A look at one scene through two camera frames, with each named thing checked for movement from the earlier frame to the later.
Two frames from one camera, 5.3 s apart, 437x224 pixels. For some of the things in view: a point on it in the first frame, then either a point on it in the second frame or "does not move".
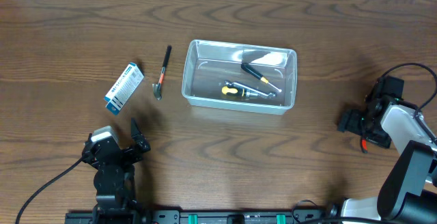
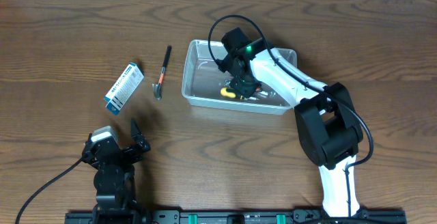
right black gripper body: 359,123 -> 244,84
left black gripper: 137,138 does not move
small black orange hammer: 157,87 does not move
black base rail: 213,216 does not move
